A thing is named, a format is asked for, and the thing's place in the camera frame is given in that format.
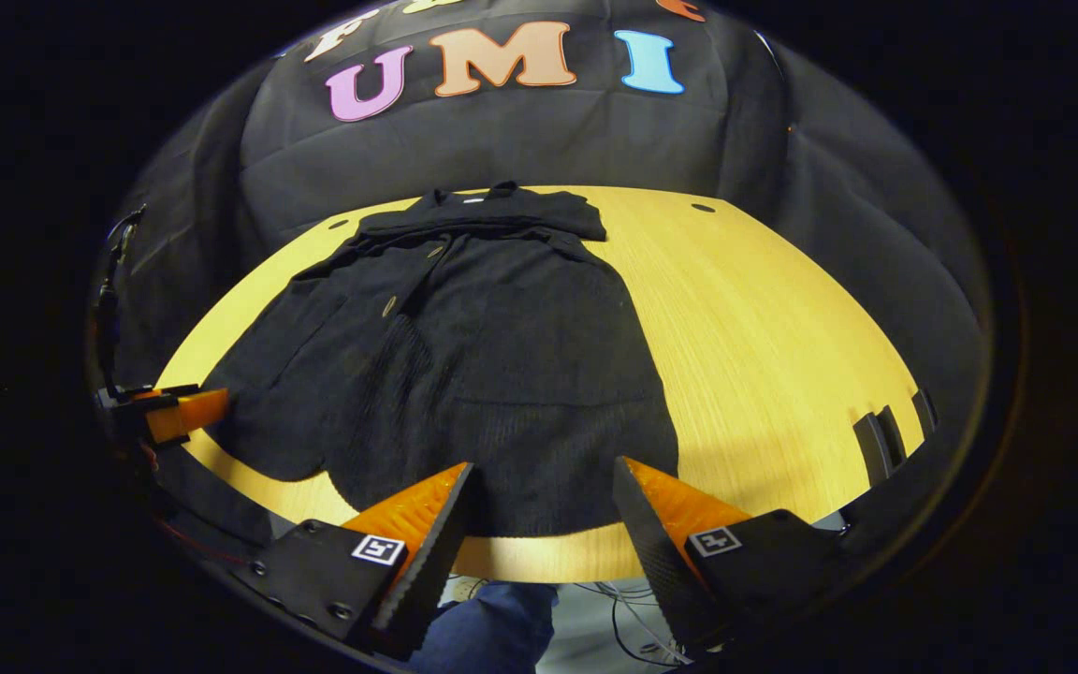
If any white floor cable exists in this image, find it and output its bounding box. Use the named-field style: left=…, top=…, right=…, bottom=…
left=576, top=582, right=690, bottom=656

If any black floor cable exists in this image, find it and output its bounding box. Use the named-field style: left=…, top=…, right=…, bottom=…
left=609, top=599, right=680, bottom=667

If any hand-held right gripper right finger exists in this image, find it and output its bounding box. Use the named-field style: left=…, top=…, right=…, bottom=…
left=612, top=456, right=853, bottom=656

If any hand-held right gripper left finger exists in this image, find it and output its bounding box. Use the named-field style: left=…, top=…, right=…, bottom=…
left=228, top=462, right=476, bottom=661

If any black backdrop cloth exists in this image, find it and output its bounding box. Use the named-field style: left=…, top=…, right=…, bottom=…
left=90, top=0, right=994, bottom=525

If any black buttoned cardigan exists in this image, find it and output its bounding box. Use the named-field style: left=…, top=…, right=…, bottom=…
left=205, top=181, right=680, bottom=539

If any person's blue jeans leg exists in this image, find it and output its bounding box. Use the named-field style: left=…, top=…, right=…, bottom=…
left=408, top=582, right=559, bottom=674

